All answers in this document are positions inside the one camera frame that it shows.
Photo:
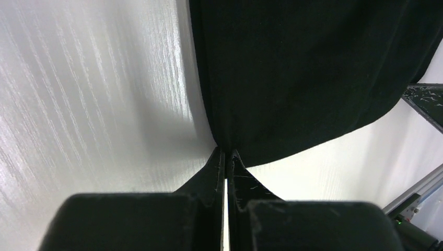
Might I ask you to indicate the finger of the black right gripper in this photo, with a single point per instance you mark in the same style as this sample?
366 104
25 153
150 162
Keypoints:
426 100

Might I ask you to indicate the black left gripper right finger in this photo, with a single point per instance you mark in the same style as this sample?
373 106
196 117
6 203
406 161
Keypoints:
260 220

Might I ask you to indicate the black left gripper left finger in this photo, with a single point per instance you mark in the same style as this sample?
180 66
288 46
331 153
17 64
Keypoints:
190 218

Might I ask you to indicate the black t shirt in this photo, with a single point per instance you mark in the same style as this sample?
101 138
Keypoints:
280 77

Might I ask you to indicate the aluminium frame rail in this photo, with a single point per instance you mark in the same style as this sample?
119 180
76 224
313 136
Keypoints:
405 206

